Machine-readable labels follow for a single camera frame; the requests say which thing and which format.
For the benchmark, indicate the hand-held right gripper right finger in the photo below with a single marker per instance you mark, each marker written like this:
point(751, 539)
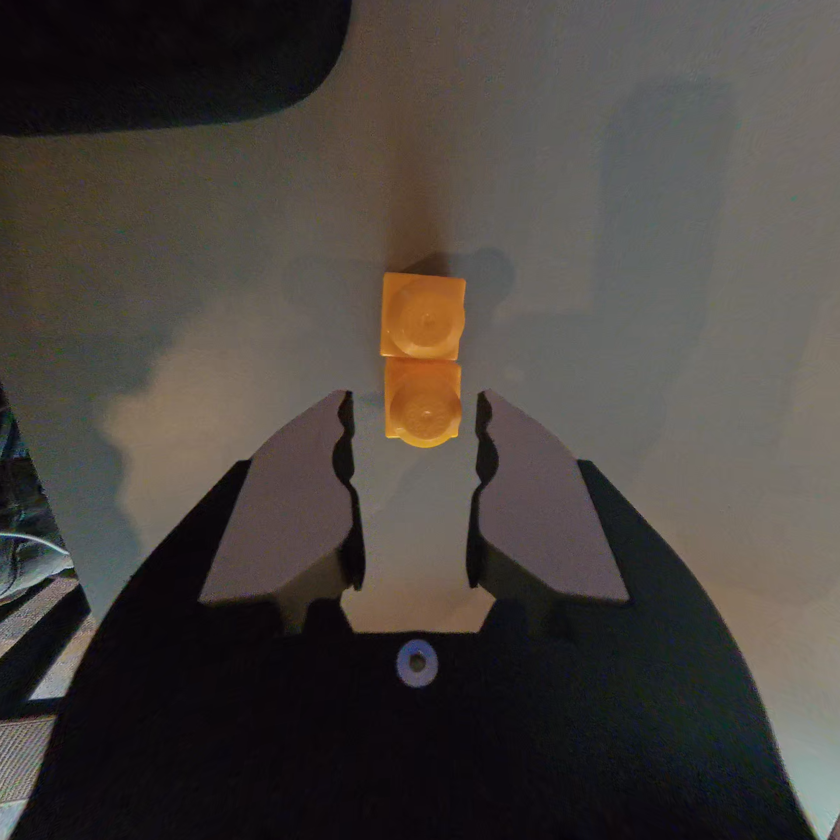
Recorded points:
point(551, 525)

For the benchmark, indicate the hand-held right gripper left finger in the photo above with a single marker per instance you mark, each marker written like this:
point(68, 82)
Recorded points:
point(282, 525)

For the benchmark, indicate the orange building block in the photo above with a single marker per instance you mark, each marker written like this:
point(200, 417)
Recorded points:
point(423, 315)
point(423, 404)

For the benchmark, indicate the person's leg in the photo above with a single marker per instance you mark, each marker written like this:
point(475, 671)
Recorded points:
point(33, 565)

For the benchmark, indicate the black textured wrist rest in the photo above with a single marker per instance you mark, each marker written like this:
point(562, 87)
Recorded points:
point(158, 66)

